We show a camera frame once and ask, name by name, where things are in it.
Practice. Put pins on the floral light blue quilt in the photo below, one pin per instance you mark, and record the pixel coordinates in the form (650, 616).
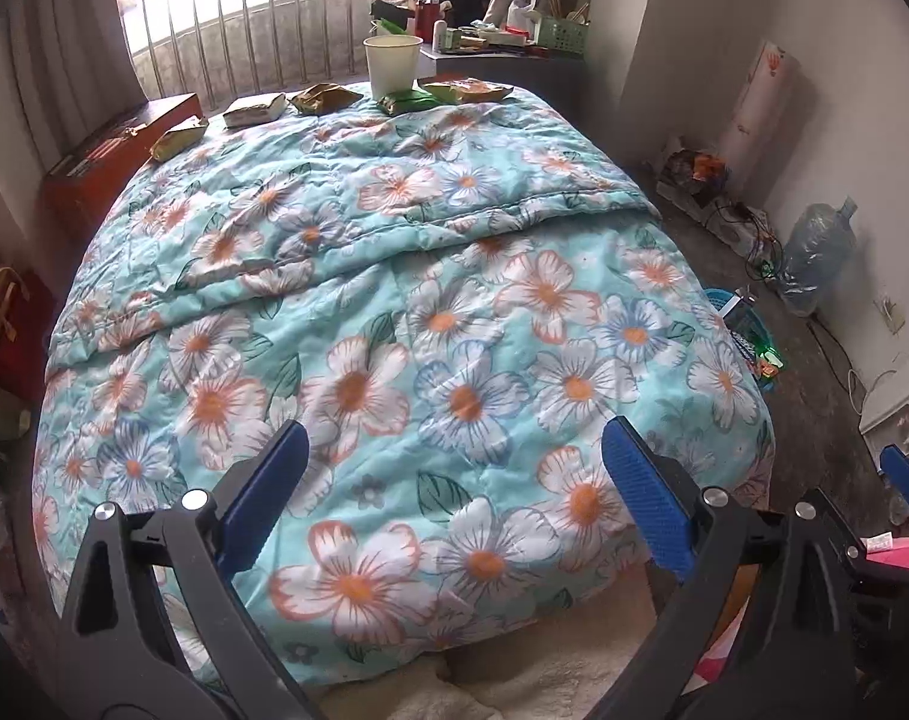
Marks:
(424, 277)

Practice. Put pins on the small white bottle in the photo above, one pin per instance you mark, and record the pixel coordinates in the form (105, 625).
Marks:
(440, 37)

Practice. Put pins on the small green snack packet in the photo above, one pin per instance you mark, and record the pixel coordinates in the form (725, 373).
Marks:
(405, 100)

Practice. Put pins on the white paper cup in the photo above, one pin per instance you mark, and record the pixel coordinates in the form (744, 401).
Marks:
(393, 67)

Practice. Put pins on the red wooden box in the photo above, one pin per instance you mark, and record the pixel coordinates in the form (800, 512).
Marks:
(102, 165)

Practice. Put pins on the yellow-green snack packet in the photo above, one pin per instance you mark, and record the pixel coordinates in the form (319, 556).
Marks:
(175, 139)

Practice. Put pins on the white plastic bag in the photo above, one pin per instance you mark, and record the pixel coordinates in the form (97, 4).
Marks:
(520, 11)

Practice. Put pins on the white floor appliance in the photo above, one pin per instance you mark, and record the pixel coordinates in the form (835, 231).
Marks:
(893, 427)

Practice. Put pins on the golden brown snack packet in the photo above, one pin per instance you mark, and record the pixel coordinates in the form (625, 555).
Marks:
(325, 97)

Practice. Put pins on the beige snack packet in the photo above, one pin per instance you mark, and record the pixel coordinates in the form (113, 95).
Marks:
(253, 111)

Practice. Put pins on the red thermos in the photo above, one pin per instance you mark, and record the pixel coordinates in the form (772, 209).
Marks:
(426, 15)

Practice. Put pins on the white fleece blanket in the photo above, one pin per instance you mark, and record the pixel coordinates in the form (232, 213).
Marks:
(544, 675)

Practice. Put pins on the dark cluttered side table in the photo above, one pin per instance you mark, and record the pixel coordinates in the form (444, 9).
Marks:
(514, 71)

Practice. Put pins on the green plastic basket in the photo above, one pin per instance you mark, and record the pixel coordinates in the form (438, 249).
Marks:
(563, 36)

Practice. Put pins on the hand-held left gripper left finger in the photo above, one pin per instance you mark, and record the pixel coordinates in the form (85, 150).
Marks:
(263, 495)

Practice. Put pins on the dark bag with orange items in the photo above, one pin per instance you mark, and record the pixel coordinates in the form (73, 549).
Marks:
(694, 172)

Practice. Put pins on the red gift bag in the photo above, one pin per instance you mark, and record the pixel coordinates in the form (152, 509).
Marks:
(19, 337)

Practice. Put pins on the metal window railing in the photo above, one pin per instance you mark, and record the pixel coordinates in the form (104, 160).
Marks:
(237, 30)

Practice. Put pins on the blue plastic basket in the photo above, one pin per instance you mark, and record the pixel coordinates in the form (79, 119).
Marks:
(717, 296)

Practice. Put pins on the pink printed fabric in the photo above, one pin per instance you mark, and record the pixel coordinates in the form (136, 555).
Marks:
(900, 556)

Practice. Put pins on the orange snack packet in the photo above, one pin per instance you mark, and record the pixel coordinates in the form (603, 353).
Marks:
(469, 90)

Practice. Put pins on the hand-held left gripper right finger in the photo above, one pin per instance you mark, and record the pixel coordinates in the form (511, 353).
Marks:
(649, 495)

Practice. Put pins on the large clear water jug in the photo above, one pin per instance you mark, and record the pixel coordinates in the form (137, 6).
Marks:
(818, 259)

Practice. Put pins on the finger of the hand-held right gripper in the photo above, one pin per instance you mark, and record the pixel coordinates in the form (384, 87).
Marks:
(844, 555)
(904, 476)

